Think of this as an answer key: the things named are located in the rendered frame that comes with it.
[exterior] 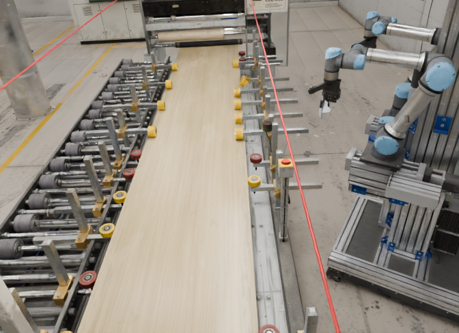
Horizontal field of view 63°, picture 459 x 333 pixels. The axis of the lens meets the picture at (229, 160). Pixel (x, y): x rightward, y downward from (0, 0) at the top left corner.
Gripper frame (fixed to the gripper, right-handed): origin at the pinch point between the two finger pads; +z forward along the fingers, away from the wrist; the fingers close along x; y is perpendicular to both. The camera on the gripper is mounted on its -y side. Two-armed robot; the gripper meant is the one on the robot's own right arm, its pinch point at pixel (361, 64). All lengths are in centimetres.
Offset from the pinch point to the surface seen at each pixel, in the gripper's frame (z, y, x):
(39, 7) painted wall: 93, -965, 407
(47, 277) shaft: 51, -92, -213
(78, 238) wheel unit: 45, -93, -190
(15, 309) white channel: 5, -45, -243
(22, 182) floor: 132, -308, -112
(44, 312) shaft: 50, -77, -226
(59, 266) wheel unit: 36, -78, -211
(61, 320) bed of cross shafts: 48, -64, -226
